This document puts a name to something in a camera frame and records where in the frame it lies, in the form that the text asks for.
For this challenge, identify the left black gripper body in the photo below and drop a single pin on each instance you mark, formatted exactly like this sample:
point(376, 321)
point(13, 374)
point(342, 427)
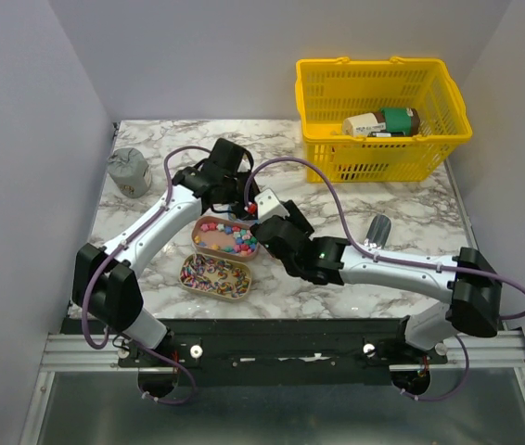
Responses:
point(235, 196)

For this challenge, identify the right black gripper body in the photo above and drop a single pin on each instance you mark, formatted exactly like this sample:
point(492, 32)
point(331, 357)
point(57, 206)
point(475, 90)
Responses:
point(298, 220)

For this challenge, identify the pink tray star candies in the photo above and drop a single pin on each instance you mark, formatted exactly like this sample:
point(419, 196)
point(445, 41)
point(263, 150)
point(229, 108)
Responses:
point(224, 239)

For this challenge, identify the silver metal scoop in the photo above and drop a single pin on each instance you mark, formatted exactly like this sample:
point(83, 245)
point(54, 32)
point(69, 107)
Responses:
point(378, 232)

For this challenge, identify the beige tray rainbow lollipops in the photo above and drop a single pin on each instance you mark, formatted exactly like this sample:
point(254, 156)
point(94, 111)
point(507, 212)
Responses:
point(216, 278)

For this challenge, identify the blue tray clear lollipops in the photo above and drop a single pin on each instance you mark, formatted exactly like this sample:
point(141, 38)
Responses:
point(232, 214)

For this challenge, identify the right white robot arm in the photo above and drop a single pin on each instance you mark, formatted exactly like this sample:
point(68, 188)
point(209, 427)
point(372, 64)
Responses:
point(466, 294)

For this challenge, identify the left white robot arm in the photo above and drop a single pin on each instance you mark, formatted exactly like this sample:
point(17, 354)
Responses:
point(105, 282)

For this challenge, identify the yellow plastic basket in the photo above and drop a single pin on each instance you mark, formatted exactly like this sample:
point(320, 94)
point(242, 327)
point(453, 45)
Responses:
point(330, 90)

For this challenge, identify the green brown bottle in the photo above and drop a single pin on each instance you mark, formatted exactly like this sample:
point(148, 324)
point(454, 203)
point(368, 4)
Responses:
point(386, 122)

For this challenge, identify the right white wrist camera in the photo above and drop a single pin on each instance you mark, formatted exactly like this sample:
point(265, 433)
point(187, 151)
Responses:
point(267, 205)

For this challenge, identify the grey drawstring pouch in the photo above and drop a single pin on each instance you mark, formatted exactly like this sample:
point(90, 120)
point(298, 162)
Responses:
point(130, 171)

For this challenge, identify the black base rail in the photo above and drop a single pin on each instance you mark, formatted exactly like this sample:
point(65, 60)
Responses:
point(249, 352)

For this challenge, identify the aluminium frame rail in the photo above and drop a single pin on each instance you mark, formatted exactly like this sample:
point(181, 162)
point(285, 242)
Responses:
point(70, 353)

